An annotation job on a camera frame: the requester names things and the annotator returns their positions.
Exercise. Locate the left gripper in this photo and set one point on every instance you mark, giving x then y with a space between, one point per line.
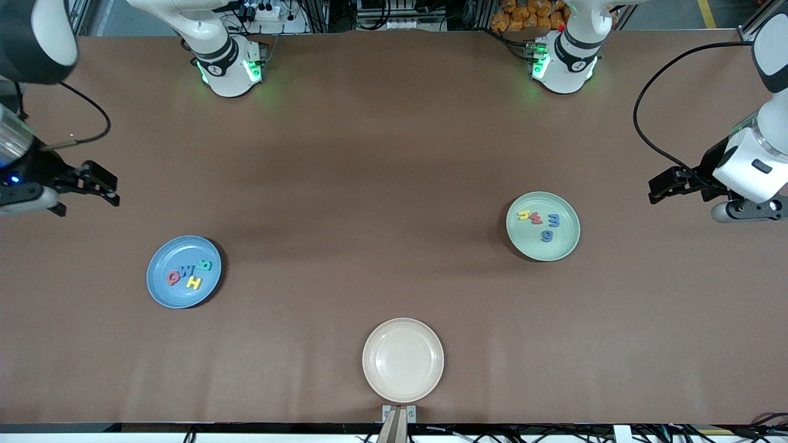
706 173

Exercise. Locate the blue foam lowercase m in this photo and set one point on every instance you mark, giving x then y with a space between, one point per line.
554 220

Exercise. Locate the blue foam letter g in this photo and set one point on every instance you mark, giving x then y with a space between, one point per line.
546 235

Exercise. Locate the yellow foam letter h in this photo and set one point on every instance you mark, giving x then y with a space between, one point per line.
524 215
194 283

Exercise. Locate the teal foam letter R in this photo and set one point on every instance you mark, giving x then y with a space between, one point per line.
205 266

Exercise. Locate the blue foam uppercase M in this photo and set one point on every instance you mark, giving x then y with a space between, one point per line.
188 271

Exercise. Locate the red foam letter Q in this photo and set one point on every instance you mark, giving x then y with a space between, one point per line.
175 278

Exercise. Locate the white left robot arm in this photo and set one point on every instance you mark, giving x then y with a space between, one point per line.
566 67

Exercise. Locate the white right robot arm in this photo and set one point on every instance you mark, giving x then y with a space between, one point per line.
225 74

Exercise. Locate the green plate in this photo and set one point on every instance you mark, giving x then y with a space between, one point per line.
543 249

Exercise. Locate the beige plate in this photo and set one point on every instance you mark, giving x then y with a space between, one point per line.
403 360

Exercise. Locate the blue plate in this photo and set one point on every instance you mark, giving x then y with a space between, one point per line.
183 298

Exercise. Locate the orange packets pile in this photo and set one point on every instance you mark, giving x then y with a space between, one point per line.
517 15

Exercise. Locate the white power strip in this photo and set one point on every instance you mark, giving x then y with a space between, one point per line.
261 11

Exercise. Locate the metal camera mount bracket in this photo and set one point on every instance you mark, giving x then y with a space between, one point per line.
398 418

